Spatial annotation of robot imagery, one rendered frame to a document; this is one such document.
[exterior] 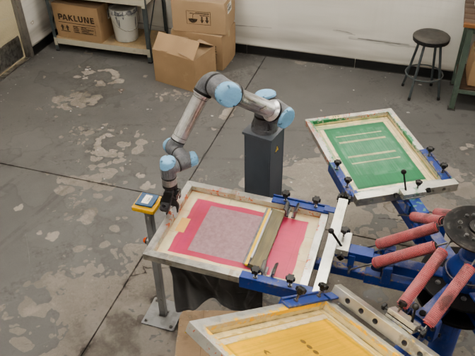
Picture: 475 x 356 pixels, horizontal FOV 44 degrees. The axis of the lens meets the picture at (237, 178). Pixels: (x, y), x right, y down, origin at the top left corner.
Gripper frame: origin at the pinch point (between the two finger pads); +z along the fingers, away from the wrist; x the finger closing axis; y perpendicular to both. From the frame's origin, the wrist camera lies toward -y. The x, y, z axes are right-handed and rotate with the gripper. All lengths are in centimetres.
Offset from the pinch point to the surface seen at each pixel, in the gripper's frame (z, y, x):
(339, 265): 7, -1, -88
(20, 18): 60, 301, 309
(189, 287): 25.2, -21.3, -17.7
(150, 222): 17.9, 9.9, 17.2
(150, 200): 3.3, 11.6, 17.0
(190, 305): 40.7, -20.2, -16.8
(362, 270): 6, -1, -99
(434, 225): -26, 5, -125
